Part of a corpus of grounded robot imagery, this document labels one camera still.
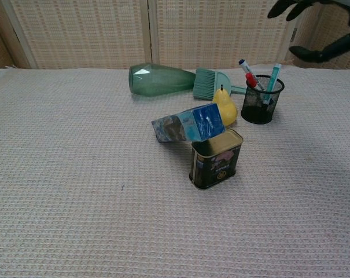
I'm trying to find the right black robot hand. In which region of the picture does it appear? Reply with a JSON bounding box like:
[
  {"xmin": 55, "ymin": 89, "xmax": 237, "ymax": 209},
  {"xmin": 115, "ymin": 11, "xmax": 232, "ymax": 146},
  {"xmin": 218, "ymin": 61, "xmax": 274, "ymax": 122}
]
[{"xmin": 267, "ymin": 0, "xmax": 350, "ymax": 64}]

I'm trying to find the green glass vase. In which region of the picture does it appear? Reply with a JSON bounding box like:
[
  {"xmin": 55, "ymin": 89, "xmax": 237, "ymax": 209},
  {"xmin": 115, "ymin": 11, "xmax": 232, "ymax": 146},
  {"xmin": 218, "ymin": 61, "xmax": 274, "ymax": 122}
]
[{"xmin": 128, "ymin": 63, "xmax": 197, "ymax": 98}]

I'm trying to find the black mesh pen cup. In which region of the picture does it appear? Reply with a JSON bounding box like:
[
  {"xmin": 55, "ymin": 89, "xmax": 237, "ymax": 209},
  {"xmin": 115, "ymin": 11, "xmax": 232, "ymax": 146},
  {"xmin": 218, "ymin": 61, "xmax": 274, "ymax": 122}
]
[{"xmin": 240, "ymin": 74, "xmax": 285, "ymax": 125}]

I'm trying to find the beige woven tablecloth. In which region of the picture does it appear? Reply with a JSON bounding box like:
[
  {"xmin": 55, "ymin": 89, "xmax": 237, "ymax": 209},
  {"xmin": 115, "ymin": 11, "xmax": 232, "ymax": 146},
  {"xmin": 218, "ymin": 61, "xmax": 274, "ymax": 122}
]
[{"xmin": 0, "ymin": 64, "xmax": 350, "ymax": 278}]

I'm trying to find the black tin can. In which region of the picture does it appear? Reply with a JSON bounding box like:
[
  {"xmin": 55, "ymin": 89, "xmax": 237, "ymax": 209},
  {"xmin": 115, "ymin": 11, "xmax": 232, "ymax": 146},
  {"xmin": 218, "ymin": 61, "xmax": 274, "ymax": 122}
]
[{"xmin": 189, "ymin": 129, "xmax": 244, "ymax": 191}]

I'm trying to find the yellow plastic pear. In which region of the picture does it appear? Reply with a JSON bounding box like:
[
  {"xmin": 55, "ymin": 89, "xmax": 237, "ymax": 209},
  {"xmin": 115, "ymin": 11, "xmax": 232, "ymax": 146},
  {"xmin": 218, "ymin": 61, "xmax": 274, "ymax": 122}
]
[{"xmin": 211, "ymin": 84, "xmax": 238, "ymax": 127}]

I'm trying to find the black-capped green-striped marker pen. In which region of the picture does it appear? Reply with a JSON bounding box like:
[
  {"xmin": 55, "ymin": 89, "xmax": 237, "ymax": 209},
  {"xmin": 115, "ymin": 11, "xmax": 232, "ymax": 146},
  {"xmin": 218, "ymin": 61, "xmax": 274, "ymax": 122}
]
[{"xmin": 260, "ymin": 63, "xmax": 283, "ymax": 112}]

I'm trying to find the blue-capped white marker pen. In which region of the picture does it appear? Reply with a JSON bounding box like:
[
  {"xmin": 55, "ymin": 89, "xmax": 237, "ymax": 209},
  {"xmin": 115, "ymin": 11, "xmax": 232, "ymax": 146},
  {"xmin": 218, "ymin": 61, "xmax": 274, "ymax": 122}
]
[{"xmin": 238, "ymin": 58, "xmax": 268, "ymax": 101}]

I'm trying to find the red marker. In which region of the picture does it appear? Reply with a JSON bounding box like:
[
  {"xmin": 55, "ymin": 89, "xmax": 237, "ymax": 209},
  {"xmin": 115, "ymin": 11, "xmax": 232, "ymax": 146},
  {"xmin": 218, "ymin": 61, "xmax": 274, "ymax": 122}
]
[{"xmin": 245, "ymin": 72, "xmax": 258, "ymax": 88}]

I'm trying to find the blue carton box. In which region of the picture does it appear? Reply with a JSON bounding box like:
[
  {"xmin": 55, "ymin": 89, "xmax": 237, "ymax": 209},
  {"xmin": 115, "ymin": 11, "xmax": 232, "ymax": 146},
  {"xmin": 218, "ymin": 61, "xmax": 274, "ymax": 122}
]
[{"xmin": 150, "ymin": 103, "xmax": 226, "ymax": 144}]

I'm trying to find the teal plastic brush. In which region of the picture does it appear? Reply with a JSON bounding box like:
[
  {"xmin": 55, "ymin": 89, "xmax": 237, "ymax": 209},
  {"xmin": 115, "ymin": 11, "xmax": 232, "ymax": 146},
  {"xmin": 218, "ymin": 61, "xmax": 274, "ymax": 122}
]
[{"xmin": 193, "ymin": 68, "xmax": 247, "ymax": 101}]

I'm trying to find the woven folding screen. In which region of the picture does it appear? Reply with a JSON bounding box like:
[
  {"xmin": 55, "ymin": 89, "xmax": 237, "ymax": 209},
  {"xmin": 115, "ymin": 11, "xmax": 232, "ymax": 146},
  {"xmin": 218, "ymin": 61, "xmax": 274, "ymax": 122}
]
[{"xmin": 0, "ymin": 0, "xmax": 350, "ymax": 70}]

